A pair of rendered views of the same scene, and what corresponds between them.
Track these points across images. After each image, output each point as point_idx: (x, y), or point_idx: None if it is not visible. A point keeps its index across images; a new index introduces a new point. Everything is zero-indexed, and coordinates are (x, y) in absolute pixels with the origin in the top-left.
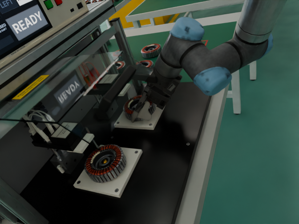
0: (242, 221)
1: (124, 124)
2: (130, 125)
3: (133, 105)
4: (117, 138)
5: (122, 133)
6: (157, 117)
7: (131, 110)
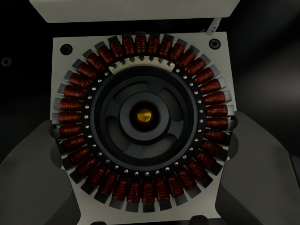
0: None
1: (59, 84)
2: (55, 111)
3: (156, 76)
4: (4, 85)
5: (30, 90)
6: (114, 224)
7: (86, 104)
